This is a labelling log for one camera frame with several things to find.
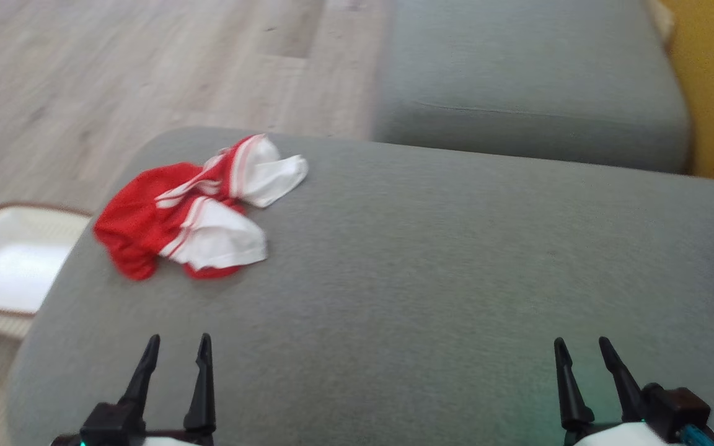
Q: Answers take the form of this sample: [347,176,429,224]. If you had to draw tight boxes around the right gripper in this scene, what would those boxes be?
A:
[553,337,714,446]

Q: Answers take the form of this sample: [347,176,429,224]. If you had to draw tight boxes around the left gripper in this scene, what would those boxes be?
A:
[50,333,217,446]

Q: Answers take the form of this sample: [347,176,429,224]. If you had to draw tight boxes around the red shorts wide white panels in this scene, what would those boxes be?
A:
[94,133,309,281]

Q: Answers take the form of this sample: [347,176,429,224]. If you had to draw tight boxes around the white laundry basket brown rim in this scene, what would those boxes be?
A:
[0,201,95,340]

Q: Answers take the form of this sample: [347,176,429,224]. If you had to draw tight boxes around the large grey sofa seat cushion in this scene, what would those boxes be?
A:
[7,127,714,446]

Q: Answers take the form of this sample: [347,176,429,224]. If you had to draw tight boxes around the small grey sofa cushion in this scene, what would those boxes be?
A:
[372,0,692,174]

